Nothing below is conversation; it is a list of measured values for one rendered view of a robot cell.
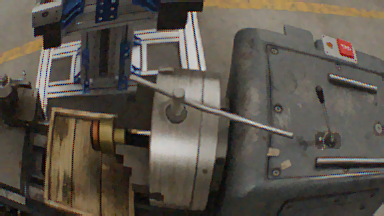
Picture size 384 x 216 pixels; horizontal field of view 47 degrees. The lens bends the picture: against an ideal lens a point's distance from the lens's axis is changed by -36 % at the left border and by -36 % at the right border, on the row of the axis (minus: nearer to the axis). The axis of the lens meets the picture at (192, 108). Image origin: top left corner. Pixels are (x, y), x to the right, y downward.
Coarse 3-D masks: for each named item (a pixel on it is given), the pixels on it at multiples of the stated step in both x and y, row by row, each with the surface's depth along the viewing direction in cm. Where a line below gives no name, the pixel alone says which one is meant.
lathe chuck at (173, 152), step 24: (192, 72) 135; (192, 96) 128; (168, 120) 126; (192, 120) 126; (168, 144) 125; (192, 144) 125; (168, 168) 125; (192, 168) 125; (168, 192) 128; (192, 192) 128
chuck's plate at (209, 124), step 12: (204, 72) 136; (216, 72) 137; (204, 84) 131; (216, 84) 131; (204, 96) 129; (216, 96) 129; (204, 120) 126; (216, 120) 126; (204, 132) 125; (216, 132) 125; (204, 144) 125; (216, 144) 125; (204, 156) 125; (204, 168) 125; (204, 180) 126; (204, 192) 128; (192, 204) 131; (204, 204) 131
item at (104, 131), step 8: (96, 120) 139; (104, 120) 138; (112, 120) 137; (96, 128) 137; (104, 128) 137; (112, 128) 136; (120, 128) 138; (96, 136) 137; (104, 136) 136; (112, 136) 136; (120, 136) 137; (96, 144) 137; (104, 144) 137; (112, 144) 136; (128, 144) 142; (104, 152) 138; (112, 152) 137
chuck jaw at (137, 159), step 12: (120, 144) 137; (120, 156) 135; (132, 156) 135; (144, 156) 135; (132, 168) 133; (144, 168) 133; (132, 180) 130; (144, 180) 131; (144, 192) 133; (156, 192) 129
